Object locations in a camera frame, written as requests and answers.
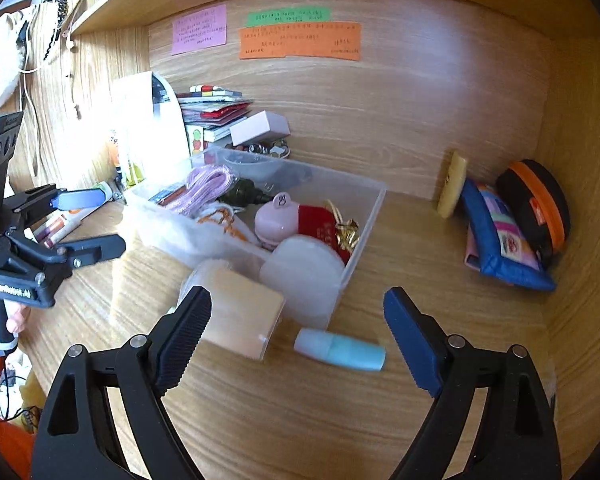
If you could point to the dark green bottle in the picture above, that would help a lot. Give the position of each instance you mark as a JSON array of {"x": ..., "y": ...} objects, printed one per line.
[{"x": 244, "y": 193}]

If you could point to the person's left hand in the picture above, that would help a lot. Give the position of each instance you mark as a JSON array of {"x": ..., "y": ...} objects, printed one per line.
[{"x": 17, "y": 317}]

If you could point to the beige tape roll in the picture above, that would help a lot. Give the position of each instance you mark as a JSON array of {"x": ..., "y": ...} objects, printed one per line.
[{"x": 244, "y": 313}]

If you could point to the small white box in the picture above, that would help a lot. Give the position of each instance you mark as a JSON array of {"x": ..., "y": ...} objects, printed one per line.
[{"x": 262, "y": 127}]

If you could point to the blue pencil case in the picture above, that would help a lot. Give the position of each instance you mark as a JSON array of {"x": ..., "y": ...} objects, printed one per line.
[{"x": 504, "y": 252}]

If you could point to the bowl of trinkets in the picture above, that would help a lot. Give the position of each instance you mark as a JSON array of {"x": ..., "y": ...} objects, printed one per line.
[{"x": 277, "y": 149}]

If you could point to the pink sticky note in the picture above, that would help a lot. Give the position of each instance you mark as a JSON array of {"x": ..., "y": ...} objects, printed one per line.
[{"x": 206, "y": 28}]

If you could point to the black orange round case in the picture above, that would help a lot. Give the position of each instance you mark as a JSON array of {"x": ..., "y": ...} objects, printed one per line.
[{"x": 538, "y": 205}]

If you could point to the pink pig toy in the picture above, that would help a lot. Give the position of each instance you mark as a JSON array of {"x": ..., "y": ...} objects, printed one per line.
[{"x": 277, "y": 220}]

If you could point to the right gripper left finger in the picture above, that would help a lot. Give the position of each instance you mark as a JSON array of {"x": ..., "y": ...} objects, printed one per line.
[{"x": 76, "y": 436}]

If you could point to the stack of books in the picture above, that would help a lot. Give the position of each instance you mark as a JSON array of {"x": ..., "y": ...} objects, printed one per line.
[{"x": 215, "y": 108}]

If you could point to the green sticky note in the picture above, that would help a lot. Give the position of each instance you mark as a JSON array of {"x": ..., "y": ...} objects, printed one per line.
[{"x": 293, "y": 14}]

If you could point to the white orange lotion bottle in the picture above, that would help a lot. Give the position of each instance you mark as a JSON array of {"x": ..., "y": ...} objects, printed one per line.
[{"x": 59, "y": 224}]

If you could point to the clear plastic storage bin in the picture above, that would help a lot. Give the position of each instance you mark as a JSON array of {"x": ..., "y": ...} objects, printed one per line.
[{"x": 163, "y": 213}]

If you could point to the fruit sticker sheet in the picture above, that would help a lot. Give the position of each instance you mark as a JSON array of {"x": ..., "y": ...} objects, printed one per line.
[{"x": 195, "y": 139}]

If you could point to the teal travel bottle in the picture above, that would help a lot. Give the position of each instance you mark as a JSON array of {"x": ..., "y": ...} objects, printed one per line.
[{"x": 339, "y": 350}]

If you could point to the yellow tube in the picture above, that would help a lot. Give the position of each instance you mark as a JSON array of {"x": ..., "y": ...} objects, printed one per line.
[{"x": 452, "y": 185}]

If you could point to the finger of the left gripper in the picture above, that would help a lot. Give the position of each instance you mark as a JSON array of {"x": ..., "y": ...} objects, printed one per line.
[
  {"x": 77, "y": 198},
  {"x": 74, "y": 253}
]

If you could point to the orange sticky note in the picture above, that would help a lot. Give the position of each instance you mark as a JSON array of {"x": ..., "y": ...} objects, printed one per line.
[{"x": 313, "y": 39}]

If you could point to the gourd charm with cord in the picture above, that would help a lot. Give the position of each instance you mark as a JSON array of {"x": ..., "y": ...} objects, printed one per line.
[{"x": 229, "y": 223}]

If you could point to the red pouch with gold tassel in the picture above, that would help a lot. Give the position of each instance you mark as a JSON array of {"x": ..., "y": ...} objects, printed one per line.
[{"x": 326, "y": 223}]

